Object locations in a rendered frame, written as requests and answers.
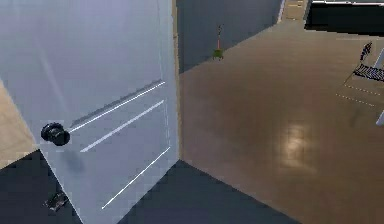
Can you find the black round door knob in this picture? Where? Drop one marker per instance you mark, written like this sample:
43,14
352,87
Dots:
55,134

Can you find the white room door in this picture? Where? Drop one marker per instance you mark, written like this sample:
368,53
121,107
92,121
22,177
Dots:
110,66

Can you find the green red floor object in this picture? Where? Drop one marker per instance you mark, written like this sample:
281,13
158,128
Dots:
218,50

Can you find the black cabinet with white top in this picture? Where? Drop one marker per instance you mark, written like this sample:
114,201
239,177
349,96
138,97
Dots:
346,18

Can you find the small dark object on floor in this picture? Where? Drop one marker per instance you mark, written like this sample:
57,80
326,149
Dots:
56,201

